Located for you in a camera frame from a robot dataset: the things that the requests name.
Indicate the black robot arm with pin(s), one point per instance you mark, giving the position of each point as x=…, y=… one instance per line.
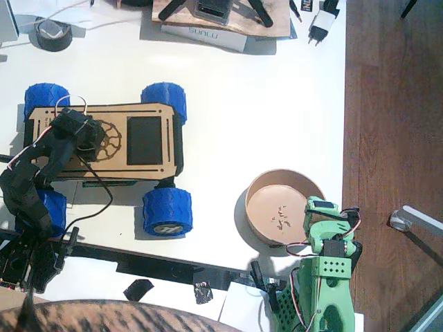
x=24, y=193

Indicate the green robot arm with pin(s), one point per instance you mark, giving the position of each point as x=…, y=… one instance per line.
x=313, y=276

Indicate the round brown bowl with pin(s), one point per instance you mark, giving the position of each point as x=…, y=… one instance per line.
x=266, y=207

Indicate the wooden rover with blue wheels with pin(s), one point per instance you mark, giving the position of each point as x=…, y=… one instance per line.
x=104, y=174

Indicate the short black rod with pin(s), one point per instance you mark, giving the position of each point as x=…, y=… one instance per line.
x=5, y=158

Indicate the black tape roll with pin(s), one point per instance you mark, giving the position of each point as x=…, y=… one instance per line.
x=55, y=45

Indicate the black table clamp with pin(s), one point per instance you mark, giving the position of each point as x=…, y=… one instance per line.
x=257, y=273
x=72, y=238

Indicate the grey metal chair leg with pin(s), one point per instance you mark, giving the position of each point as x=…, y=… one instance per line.
x=422, y=216

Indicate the white paper sheet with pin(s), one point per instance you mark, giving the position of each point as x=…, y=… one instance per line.
x=242, y=304
x=76, y=15

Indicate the grey box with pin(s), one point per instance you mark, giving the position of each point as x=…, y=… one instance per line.
x=7, y=20

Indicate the crumpled dark foil piece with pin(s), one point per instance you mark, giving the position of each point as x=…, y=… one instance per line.
x=202, y=293

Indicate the black tripod leg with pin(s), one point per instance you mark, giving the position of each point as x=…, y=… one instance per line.
x=169, y=10
x=262, y=14

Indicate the long black flat bar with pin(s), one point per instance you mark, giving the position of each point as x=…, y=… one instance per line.
x=155, y=268

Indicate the black tape piece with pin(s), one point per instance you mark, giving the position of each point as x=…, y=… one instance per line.
x=138, y=290

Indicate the white Sunlu box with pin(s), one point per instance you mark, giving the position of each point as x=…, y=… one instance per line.
x=228, y=41

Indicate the striped brown fabric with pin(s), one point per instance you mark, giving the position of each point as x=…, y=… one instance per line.
x=104, y=316

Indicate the white black power adapter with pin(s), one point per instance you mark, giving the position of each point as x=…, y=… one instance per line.
x=323, y=20

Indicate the brown wooden board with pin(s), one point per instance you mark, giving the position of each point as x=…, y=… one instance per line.
x=280, y=20

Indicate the small black sticker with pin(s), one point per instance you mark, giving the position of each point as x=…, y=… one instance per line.
x=306, y=5

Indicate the black furniture leg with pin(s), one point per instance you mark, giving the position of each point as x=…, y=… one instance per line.
x=409, y=8

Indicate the grey metal frame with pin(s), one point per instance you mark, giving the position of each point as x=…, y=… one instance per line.
x=432, y=318

